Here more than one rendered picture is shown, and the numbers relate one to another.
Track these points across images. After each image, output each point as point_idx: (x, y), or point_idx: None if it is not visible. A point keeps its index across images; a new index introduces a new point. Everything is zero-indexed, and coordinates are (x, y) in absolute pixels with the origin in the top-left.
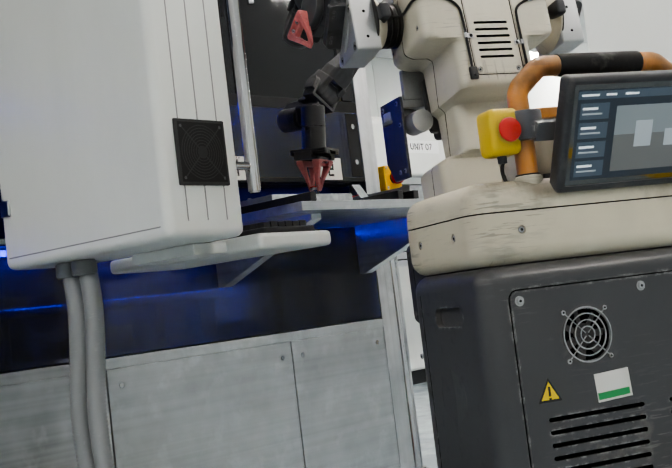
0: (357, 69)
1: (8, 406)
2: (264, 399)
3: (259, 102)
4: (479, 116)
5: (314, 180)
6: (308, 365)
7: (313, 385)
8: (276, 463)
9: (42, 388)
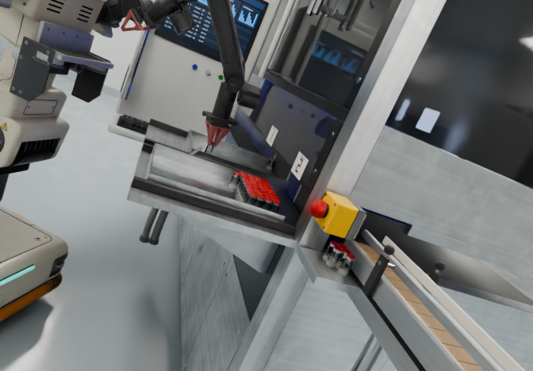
0: (220, 51)
1: None
2: (213, 273)
3: (301, 94)
4: None
5: (218, 139)
6: (224, 284)
7: (219, 299)
8: (199, 309)
9: None
